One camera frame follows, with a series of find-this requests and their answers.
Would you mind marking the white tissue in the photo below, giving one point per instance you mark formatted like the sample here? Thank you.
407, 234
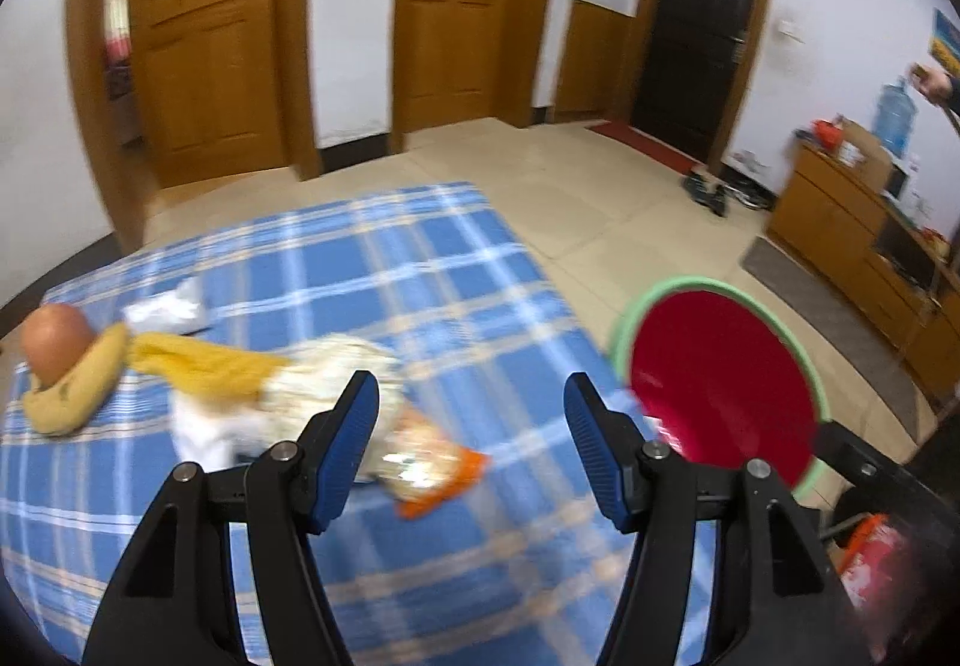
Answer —
169, 306

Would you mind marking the wooden door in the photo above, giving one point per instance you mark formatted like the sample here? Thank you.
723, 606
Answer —
202, 36
457, 6

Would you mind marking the red plastic bag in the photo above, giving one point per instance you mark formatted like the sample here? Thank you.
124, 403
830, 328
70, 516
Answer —
829, 133

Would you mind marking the white cloth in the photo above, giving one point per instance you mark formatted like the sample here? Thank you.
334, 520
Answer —
210, 433

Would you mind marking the white microwave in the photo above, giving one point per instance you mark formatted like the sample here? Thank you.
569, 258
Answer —
902, 180

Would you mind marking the striped curtain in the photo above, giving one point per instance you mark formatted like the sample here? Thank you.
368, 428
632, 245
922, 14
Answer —
116, 36

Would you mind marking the wooden floor cabinet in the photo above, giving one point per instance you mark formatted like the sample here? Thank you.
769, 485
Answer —
832, 216

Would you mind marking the orange snack packet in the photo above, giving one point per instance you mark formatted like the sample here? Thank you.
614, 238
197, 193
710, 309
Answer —
420, 460

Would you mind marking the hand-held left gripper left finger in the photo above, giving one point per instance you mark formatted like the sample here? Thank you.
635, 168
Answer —
345, 456

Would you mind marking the wooden door frame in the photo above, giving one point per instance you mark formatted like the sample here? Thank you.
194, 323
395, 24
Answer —
304, 36
536, 6

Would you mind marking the red doormat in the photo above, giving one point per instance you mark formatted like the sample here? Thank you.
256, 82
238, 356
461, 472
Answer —
637, 145

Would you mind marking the wooden wall cabinet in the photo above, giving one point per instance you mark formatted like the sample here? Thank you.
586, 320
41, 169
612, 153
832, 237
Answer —
592, 58

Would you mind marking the grey floor mat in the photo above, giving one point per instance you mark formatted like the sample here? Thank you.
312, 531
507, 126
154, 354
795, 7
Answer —
825, 328

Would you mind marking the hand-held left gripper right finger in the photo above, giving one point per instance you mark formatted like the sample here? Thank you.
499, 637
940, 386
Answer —
600, 456

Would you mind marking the black door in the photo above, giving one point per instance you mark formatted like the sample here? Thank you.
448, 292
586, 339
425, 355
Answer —
697, 36

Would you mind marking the blue water bottle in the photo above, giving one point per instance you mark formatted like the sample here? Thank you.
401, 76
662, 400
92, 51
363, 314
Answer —
896, 115

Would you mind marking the wall poster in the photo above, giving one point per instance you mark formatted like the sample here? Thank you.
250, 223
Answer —
946, 40

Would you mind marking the red basin with green rim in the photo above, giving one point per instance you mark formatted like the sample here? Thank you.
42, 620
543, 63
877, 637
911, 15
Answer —
720, 373

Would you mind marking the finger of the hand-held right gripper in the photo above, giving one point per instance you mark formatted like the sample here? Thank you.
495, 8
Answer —
862, 460

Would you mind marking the yellow banana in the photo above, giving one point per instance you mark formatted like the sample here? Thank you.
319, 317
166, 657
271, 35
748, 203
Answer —
79, 385

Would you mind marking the cardboard box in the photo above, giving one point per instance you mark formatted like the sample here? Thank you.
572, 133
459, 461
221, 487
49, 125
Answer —
862, 152

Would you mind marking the black shoe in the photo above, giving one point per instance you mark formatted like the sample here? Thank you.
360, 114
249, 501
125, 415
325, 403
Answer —
696, 187
718, 199

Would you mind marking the white light switch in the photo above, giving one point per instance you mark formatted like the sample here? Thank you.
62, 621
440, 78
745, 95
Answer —
789, 31

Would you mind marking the black and white sneaker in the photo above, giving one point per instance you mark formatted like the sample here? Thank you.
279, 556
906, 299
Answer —
750, 193

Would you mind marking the blue plaid tablecloth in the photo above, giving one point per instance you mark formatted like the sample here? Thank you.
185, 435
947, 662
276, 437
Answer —
450, 306

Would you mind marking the red apple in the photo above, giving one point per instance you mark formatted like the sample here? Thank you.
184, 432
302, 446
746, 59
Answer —
56, 340

